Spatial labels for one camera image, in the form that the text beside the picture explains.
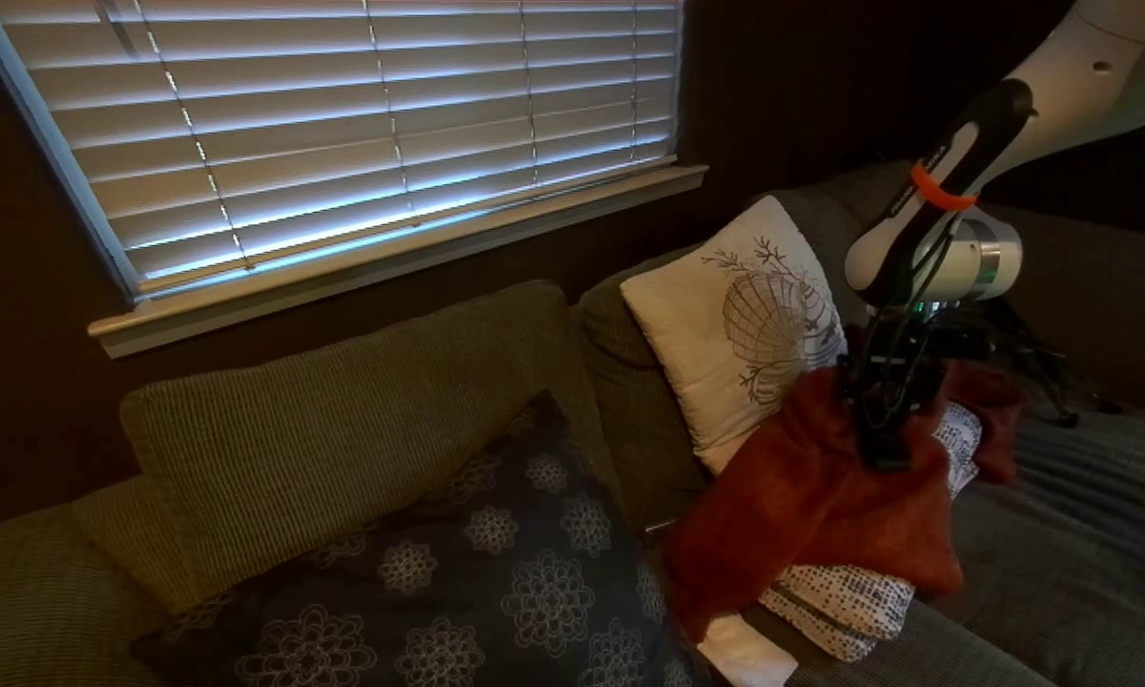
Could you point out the grey sofa cushion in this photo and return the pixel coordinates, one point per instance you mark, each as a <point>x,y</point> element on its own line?
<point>843,211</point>

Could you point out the olive green sofa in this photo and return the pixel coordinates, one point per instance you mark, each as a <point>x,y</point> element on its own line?
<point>1072,560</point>

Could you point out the wooden window sill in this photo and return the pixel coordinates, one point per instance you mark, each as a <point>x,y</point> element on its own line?
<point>383,259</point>

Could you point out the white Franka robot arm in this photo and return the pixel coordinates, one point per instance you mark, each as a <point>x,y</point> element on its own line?
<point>1083,79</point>

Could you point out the white window blinds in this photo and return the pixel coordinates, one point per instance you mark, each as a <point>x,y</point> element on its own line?
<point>345,126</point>

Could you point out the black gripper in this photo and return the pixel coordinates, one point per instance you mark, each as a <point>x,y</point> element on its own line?
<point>902,365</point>

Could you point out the white shell print pillow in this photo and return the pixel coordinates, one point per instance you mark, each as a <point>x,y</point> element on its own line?
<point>709,338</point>

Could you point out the brown sofa back cushion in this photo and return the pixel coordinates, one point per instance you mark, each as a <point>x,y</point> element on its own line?
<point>1100,307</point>

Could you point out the dark floral pattern pillow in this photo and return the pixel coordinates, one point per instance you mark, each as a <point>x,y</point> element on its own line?
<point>499,572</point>

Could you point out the olive sofa end cushion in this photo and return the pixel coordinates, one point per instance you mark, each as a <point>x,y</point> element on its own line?
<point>41,597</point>

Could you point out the olive sofa back cushion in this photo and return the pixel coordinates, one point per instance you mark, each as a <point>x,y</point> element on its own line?
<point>331,422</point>

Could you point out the rust brown fleece blanket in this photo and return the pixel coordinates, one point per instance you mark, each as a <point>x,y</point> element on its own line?
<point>815,509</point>

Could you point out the black tripod leg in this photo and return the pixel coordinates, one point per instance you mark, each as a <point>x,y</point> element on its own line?
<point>1044,374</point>

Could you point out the white dotted pattern pillow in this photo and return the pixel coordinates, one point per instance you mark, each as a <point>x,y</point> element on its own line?
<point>844,606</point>

